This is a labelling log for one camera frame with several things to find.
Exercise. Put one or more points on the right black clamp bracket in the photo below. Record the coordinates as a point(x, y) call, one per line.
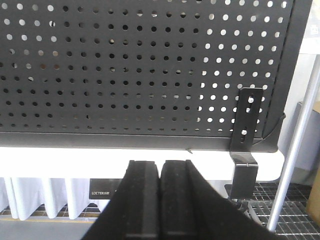
point(244, 128)

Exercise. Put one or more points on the grey curtain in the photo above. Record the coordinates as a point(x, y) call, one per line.
point(23, 195)

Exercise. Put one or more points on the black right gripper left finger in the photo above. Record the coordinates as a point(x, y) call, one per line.
point(142, 202)

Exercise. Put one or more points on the black perforated pegboard panel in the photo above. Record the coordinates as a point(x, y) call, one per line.
point(137, 75)

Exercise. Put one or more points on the brown cardboard box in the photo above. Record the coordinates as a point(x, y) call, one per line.
point(313, 135)

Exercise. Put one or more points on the black desk control box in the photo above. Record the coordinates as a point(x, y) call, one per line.
point(103, 188)

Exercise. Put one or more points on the metal floor grating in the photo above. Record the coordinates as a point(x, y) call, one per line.
point(294, 223)

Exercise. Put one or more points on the grey sign stand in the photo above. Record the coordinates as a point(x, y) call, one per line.
point(295, 144)

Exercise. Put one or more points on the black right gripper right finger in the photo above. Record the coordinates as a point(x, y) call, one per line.
point(177, 218)

